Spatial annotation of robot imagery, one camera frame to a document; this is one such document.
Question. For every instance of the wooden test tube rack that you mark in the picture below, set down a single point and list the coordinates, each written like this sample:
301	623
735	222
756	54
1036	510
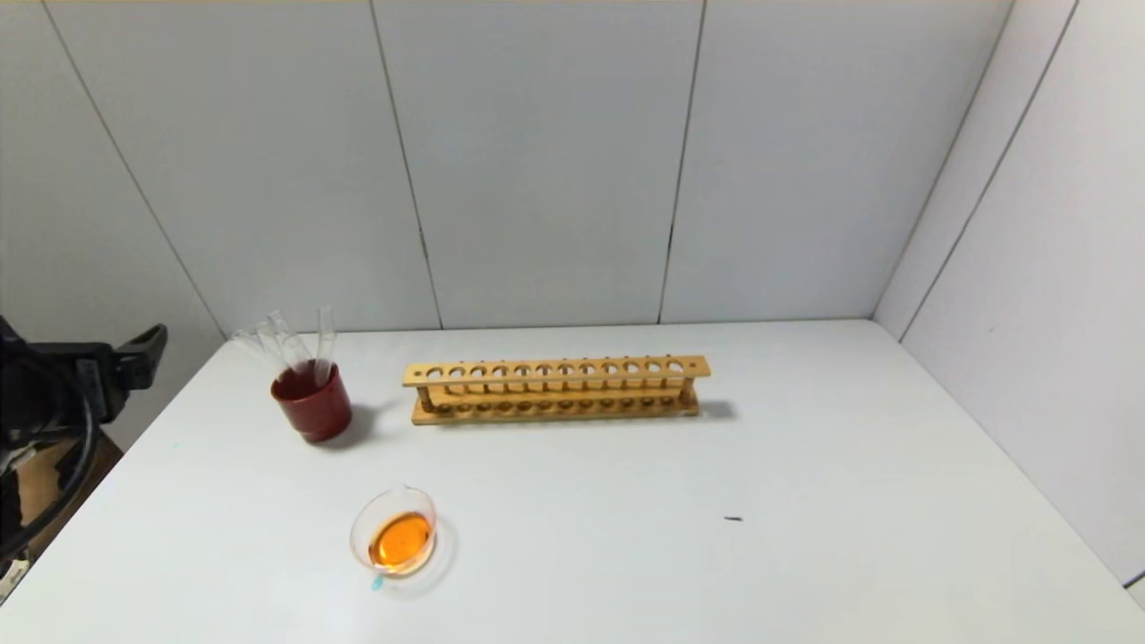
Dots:
581	402

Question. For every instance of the clear glass beaker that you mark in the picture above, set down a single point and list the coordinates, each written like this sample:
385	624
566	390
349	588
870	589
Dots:
402	541

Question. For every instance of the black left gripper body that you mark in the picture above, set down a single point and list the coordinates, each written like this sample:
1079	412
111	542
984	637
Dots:
96	385

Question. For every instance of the test tube with red pigment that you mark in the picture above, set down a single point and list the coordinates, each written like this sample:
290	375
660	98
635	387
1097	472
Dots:
291	344

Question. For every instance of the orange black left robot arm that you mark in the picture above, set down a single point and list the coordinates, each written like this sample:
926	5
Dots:
36	394

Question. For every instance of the empty clear test tube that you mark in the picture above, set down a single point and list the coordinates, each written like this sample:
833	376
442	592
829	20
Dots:
325	344
250	344

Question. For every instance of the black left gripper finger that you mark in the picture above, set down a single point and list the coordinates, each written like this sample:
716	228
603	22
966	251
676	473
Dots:
143	358

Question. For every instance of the red plastic cup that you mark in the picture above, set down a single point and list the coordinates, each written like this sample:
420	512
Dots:
313	402

